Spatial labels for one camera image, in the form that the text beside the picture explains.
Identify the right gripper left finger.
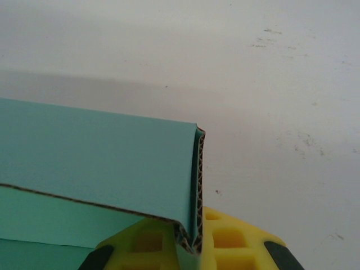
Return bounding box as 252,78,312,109
80,218,181,270

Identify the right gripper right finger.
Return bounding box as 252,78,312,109
200,206,306,270

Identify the teal cardboard paper box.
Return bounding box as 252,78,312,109
0,97,208,270

